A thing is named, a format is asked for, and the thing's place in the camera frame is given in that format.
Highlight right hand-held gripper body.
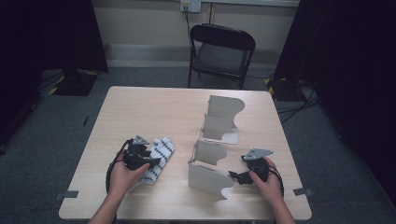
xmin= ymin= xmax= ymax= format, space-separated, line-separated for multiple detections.
xmin=241 ymin=147 xmax=275 ymax=183

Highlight black stand base striped tape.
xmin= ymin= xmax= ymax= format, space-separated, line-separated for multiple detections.
xmin=264 ymin=77 xmax=300 ymax=102
xmin=49 ymin=68 xmax=100 ymax=97

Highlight black curtain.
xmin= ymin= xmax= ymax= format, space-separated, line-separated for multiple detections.
xmin=274 ymin=0 xmax=396 ymax=206
xmin=0 ymin=0 xmax=109 ymax=147

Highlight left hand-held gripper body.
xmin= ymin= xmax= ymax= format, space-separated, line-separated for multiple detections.
xmin=122 ymin=134 xmax=153 ymax=172

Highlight white wall socket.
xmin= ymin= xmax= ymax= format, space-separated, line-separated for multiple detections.
xmin=180 ymin=0 xmax=202 ymax=13

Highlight person's right hand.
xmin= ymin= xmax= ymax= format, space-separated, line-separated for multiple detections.
xmin=248 ymin=157 xmax=283 ymax=206

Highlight left hand-held gripper black cable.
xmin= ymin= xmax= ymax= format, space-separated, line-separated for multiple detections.
xmin=105 ymin=139 xmax=134 ymax=224

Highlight right hand-held gripper black cable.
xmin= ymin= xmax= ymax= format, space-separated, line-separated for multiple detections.
xmin=267 ymin=163 xmax=285 ymax=199

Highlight person's left hand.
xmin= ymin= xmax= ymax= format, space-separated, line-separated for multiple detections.
xmin=107 ymin=150 xmax=151 ymax=200

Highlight black floor cables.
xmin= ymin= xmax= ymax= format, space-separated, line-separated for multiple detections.
xmin=275 ymin=78 xmax=321 ymax=125

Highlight expandable grey metal bookend rack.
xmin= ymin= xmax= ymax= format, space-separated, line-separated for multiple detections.
xmin=187 ymin=94 xmax=246 ymax=201

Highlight hand-held gripper black cable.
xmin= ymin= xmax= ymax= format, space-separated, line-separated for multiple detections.
xmin=267 ymin=163 xmax=285 ymax=199
xmin=105 ymin=139 xmax=134 ymax=224

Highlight white black patterned socks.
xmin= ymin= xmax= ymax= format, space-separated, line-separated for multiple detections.
xmin=132 ymin=136 xmax=176 ymax=190

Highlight grey tape strip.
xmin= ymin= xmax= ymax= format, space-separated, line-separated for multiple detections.
xmin=292 ymin=188 xmax=313 ymax=197
xmin=54 ymin=189 xmax=79 ymax=201

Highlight black folding chair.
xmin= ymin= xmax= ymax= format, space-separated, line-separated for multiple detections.
xmin=187 ymin=22 xmax=257 ymax=91

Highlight black wall socket cable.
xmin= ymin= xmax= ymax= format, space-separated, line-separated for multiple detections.
xmin=184 ymin=6 xmax=193 ymax=48

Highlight white wall cable duct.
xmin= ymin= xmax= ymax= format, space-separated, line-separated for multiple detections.
xmin=200 ymin=0 xmax=300 ymax=7

